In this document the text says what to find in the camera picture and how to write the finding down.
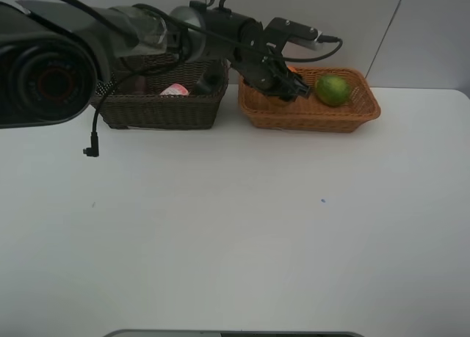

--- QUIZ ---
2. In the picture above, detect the dangling black usb cable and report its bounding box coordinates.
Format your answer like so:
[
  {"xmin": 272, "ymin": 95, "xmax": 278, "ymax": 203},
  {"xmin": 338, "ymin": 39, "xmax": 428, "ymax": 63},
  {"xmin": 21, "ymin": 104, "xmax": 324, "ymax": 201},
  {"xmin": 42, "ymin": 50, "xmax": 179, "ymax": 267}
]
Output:
[{"xmin": 82, "ymin": 57, "xmax": 192, "ymax": 159}]

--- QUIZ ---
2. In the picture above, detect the black rectangular pump bottle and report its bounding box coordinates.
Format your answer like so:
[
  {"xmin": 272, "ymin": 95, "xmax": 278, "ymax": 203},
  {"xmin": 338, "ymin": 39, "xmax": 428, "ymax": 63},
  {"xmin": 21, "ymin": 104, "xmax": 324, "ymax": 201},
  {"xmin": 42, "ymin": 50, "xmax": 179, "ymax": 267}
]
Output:
[{"xmin": 191, "ymin": 61, "xmax": 225, "ymax": 95}]

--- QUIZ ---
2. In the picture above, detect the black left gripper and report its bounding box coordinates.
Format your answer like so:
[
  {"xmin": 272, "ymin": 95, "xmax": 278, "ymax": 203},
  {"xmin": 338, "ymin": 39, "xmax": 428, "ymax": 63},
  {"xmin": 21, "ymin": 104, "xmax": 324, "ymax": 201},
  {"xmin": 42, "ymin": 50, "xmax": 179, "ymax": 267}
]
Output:
[{"xmin": 229, "ymin": 39, "xmax": 311, "ymax": 102}]

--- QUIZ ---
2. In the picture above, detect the orange round bread bun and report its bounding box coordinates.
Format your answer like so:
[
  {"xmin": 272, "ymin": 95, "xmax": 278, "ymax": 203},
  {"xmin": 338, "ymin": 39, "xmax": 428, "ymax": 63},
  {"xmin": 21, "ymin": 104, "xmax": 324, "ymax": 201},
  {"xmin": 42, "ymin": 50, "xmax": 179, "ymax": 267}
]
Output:
[{"xmin": 269, "ymin": 96, "xmax": 290, "ymax": 108}]

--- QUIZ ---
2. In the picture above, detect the translucent purple plastic cup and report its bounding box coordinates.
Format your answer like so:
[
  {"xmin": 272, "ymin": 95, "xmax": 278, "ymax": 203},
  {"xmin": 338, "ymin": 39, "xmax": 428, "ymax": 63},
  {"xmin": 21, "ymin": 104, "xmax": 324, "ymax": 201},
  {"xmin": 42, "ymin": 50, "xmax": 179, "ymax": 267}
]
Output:
[{"xmin": 134, "ymin": 76, "xmax": 146, "ymax": 95}]

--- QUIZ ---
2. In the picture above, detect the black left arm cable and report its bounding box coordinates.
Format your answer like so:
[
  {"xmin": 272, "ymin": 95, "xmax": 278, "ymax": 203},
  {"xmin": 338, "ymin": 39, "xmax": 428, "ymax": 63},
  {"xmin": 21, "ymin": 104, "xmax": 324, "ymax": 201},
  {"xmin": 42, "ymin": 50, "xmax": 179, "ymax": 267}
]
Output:
[{"xmin": 10, "ymin": 0, "xmax": 344, "ymax": 65}]

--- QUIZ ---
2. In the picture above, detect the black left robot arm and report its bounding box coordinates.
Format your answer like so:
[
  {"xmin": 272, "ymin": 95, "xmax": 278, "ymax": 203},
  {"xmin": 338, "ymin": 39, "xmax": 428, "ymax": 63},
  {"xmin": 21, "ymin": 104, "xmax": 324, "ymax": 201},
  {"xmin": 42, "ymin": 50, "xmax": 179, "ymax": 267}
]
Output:
[{"xmin": 1, "ymin": 0, "xmax": 317, "ymax": 128}]

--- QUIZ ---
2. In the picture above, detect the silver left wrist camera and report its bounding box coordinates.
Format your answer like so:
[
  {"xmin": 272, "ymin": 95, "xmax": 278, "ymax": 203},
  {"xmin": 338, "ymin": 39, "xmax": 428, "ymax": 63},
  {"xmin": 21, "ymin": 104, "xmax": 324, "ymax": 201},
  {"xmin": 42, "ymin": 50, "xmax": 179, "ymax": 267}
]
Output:
[{"xmin": 264, "ymin": 18, "xmax": 341, "ymax": 53}]

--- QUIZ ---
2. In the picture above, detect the green lime fruit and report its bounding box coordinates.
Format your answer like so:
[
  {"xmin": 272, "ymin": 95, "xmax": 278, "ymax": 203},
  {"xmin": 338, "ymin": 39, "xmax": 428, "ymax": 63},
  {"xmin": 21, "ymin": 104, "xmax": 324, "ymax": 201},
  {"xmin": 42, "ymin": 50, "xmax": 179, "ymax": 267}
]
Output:
[{"xmin": 315, "ymin": 75, "xmax": 351, "ymax": 107}]

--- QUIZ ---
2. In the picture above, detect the tan wicker basket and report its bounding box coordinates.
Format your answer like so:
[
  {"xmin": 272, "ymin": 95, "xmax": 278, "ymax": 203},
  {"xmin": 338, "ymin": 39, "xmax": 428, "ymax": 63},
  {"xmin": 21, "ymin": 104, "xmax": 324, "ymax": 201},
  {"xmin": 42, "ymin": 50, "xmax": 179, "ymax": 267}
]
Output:
[{"xmin": 238, "ymin": 67, "xmax": 381, "ymax": 133}]

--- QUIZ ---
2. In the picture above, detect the pink bottle white cap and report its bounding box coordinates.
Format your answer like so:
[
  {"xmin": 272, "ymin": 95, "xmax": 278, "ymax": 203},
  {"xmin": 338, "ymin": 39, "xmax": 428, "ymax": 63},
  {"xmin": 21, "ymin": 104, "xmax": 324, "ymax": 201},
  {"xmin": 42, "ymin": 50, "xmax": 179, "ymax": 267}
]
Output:
[{"xmin": 160, "ymin": 84, "xmax": 189, "ymax": 96}]

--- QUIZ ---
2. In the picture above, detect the dark brown wicker basket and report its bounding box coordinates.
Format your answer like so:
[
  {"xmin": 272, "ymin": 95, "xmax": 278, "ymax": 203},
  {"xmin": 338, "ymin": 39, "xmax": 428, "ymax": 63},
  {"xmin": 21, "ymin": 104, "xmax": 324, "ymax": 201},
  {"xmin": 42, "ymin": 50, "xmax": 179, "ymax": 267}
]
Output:
[{"xmin": 100, "ymin": 60, "xmax": 228, "ymax": 130}]

